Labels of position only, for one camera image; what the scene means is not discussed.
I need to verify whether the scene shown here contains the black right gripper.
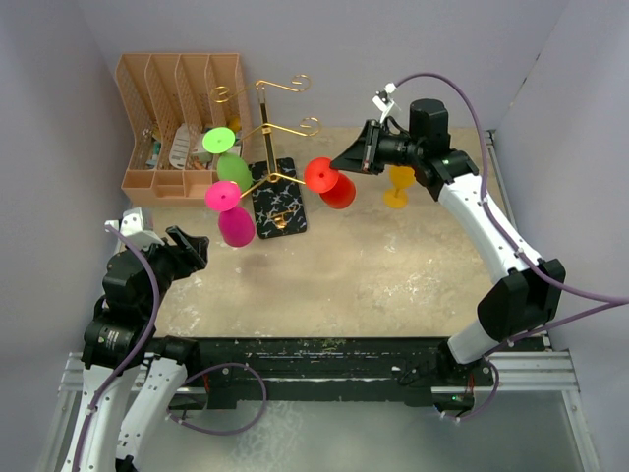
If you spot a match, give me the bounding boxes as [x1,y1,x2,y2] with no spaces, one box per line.
[330,120,423,176]

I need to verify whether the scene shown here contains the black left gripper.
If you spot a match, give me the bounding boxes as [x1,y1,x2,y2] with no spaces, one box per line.
[133,224,208,315]

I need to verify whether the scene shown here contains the red plastic wine glass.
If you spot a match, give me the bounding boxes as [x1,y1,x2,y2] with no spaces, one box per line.
[304,156,356,209]

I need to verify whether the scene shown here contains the yellow plastic wine glass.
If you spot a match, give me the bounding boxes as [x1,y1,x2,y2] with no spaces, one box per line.
[383,166,416,208]

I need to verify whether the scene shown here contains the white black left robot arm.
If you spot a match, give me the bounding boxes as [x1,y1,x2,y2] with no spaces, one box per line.
[62,225,209,471]

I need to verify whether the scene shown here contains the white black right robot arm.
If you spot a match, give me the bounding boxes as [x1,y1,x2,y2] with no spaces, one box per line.
[331,98,566,384]

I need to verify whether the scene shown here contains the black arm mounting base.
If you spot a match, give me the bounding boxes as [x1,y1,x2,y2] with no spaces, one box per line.
[179,337,493,409]

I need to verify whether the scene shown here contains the pink plastic wine glass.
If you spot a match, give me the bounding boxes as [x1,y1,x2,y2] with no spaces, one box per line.
[204,181,256,248]

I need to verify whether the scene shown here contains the green plastic wine glass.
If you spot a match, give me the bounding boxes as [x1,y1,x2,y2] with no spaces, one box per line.
[201,127,253,193]

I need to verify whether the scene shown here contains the papers in organizer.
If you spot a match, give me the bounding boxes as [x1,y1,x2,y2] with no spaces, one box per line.
[143,124,215,170]

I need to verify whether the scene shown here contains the peach plastic file organizer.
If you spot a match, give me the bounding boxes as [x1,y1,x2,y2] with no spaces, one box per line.
[115,52,253,207]

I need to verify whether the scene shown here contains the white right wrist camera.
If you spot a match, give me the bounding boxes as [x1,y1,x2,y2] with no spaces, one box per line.
[372,83,399,124]

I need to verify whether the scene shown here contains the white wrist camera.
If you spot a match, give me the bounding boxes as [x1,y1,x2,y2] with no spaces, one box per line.
[372,83,399,124]
[104,206,164,250]

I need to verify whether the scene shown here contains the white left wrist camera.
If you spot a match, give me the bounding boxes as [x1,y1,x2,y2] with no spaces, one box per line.
[104,206,164,250]

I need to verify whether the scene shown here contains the gold wire wine glass rack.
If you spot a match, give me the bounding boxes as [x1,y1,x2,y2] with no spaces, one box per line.
[241,74,321,240]

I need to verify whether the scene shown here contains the aluminium frame rail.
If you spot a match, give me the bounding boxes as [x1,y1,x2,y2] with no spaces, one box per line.
[57,128,600,472]

